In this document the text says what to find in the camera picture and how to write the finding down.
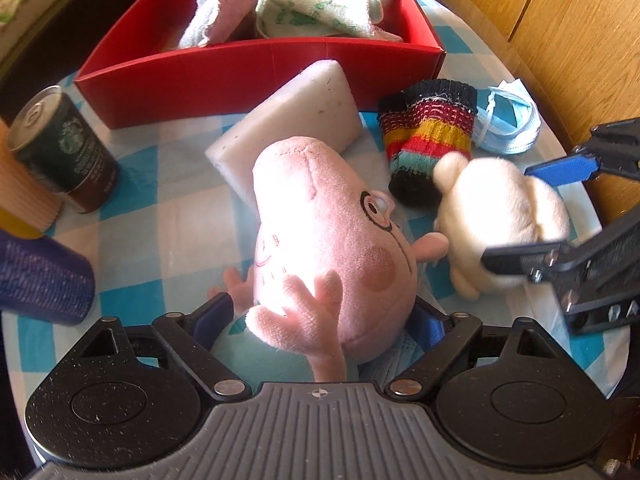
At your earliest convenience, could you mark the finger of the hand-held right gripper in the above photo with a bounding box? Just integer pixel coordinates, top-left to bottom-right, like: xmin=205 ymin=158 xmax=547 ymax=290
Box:
xmin=524 ymin=119 xmax=640 ymax=187
xmin=481 ymin=212 xmax=640 ymax=336

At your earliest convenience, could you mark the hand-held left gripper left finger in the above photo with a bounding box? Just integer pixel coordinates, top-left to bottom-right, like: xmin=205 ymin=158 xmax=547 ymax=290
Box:
xmin=75 ymin=291 xmax=253 ymax=403

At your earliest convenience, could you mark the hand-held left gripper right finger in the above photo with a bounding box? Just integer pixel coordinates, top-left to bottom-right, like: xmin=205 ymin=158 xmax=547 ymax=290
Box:
xmin=384 ymin=305 xmax=557 ymax=401

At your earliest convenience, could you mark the white plush toy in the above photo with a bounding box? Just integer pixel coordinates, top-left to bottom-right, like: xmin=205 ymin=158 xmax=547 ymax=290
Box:
xmin=432 ymin=152 xmax=571 ymax=301

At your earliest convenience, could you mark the striped knitted sock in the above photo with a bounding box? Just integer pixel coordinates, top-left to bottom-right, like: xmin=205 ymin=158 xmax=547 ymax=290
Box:
xmin=377 ymin=79 xmax=478 ymax=209

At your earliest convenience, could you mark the pink pig plush toy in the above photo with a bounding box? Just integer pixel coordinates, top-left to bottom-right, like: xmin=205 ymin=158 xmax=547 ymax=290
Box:
xmin=207 ymin=135 xmax=451 ymax=396

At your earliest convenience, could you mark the white sponge block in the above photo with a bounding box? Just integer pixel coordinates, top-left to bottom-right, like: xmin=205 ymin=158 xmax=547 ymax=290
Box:
xmin=205 ymin=60 xmax=365 ymax=206

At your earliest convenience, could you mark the red cardboard box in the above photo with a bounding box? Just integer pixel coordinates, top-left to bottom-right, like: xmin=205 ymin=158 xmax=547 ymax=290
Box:
xmin=75 ymin=0 xmax=446 ymax=131

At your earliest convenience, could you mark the white green patterned towel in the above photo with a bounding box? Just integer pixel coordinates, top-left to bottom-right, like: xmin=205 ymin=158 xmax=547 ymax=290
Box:
xmin=255 ymin=0 xmax=405 ymax=43

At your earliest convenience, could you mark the pink pastel towel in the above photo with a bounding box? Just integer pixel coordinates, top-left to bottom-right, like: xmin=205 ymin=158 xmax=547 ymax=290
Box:
xmin=177 ymin=0 xmax=259 ymax=50

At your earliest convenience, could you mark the blue white checkered tablecloth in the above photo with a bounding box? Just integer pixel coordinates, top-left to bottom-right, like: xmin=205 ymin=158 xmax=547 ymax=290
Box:
xmin=0 ymin=0 xmax=631 ymax=461

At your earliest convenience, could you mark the wooden wardrobe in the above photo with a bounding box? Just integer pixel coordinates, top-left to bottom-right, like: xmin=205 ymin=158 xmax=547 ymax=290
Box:
xmin=430 ymin=0 xmax=640 ymax=221

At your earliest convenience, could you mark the blue drink can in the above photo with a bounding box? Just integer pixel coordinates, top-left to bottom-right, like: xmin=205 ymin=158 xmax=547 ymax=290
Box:
xmin=0 ymin=232 xmax=97 ymax=326

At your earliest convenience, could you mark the dark green coffee can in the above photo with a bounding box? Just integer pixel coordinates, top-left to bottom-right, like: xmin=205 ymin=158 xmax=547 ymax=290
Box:
xmin=6 ymin=85 xmax=121 ymax=214

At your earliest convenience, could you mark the orange ribbed bottle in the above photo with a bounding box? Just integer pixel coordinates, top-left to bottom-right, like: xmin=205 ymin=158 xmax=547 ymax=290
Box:
xmin=0 ymin=117 xmax=66 ymax=240

